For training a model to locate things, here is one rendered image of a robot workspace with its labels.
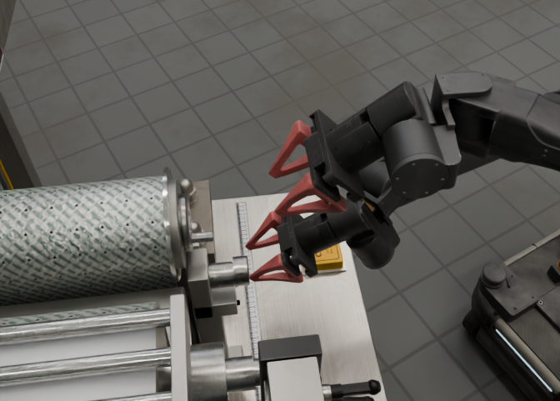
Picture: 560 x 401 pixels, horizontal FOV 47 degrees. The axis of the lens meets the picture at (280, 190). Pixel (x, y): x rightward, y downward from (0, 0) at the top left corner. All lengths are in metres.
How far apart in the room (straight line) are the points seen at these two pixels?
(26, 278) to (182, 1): 2.75
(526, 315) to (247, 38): 1.86
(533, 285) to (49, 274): 1.57
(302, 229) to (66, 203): 0.35
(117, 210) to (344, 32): 2.54
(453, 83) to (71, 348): 0.45
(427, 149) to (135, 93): 2.39
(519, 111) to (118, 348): 0.44
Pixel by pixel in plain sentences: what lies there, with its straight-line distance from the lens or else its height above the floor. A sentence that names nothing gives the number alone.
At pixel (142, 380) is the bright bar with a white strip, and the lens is 0.53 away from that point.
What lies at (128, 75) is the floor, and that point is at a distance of 3.04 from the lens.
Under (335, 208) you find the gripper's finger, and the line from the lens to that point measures 0.73.
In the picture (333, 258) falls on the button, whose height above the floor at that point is 0.92.
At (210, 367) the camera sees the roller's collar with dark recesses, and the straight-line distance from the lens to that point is 0.60.
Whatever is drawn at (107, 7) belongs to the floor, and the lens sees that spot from 3.50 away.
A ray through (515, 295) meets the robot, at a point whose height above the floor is 0.28.
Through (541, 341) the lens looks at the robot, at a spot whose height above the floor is 0.24.
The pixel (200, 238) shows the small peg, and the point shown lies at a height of 1.25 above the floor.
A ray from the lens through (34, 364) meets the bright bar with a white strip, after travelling 0.53.
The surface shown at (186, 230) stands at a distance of 0.80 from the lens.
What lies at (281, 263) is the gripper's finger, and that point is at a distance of 0.94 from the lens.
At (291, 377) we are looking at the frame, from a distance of 0.51.
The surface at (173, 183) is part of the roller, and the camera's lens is 0.81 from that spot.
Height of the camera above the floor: 1.91
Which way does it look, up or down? 50 degrees down
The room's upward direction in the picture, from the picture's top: straight up
